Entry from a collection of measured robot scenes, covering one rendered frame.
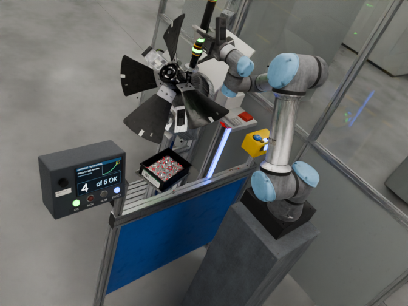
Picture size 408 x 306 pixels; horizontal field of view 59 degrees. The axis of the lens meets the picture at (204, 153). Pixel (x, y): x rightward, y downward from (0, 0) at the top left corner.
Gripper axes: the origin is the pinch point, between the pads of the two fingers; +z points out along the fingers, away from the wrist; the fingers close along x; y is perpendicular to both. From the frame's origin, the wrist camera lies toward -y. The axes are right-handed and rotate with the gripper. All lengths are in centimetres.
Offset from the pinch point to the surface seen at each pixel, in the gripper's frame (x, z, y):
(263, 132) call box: 32, -37, 43
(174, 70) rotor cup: -3.7, 4.6, 26.3
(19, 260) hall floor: -79, 9, 150
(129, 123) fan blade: -26, 3, 54
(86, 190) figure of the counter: -72, -45, 35
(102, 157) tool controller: -66, -42, 25
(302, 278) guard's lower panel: 70, -95, 138
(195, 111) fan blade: -5.6, -19.4, 33.9
